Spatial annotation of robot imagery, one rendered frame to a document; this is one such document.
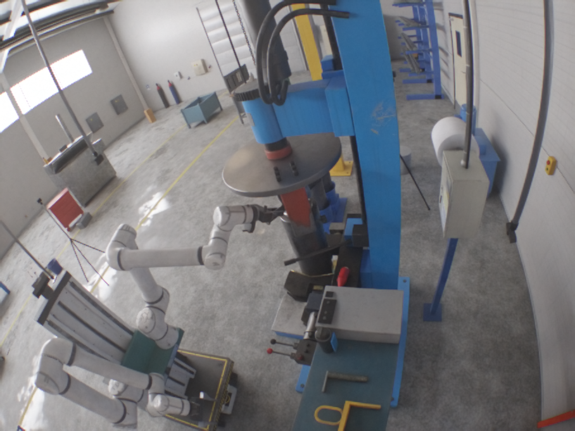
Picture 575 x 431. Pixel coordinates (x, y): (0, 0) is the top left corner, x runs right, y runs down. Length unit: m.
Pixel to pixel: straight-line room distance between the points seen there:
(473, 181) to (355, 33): 0.88
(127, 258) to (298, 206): 0.83
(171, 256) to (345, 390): 1.00
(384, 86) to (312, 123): 0.33
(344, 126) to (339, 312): 0.85
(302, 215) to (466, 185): 0.81
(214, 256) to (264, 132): 0.55
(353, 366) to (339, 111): 1.12
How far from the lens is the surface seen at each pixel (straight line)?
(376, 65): 0.94
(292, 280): 1.76
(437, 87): 6.99
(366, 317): 1.33
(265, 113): 1.12
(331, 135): 1.32
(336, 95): 0.98
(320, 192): 3.02
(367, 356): 1.39
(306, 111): 1.08
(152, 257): 1.29
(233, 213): 1.18
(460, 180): 1.41
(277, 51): 1.06
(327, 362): 1.40
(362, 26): 0.92
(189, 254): 1.20
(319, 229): 1.50
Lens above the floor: 2.39
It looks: 39 degrees down
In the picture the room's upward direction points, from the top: 20 degrees counter-clockwise
